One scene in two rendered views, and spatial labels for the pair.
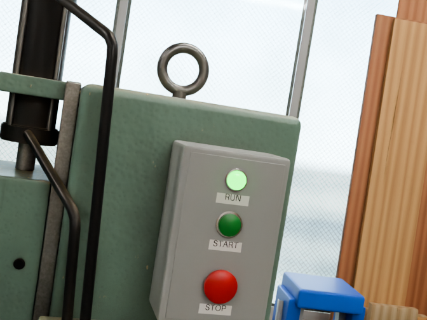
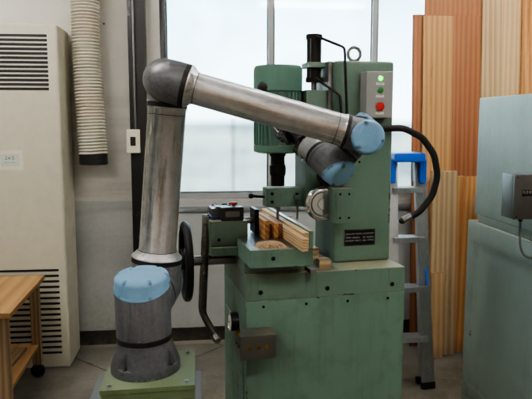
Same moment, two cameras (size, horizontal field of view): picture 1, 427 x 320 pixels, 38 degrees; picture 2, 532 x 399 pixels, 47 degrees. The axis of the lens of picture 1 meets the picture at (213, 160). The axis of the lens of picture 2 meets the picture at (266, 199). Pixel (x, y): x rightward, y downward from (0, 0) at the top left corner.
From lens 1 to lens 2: 166 cm
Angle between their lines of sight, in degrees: 4
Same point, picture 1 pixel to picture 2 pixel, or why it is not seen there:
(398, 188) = (438, 109)
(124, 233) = (351, 100)
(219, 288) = (380, 106)
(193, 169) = (369, 77)
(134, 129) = (350, 70)
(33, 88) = (317, 65)
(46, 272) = not seen: hidden behind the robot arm
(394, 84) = (428, 51)
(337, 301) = (412, 156)
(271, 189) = (389, 80)
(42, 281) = not seen: hidden behind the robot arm
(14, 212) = (319, 99)
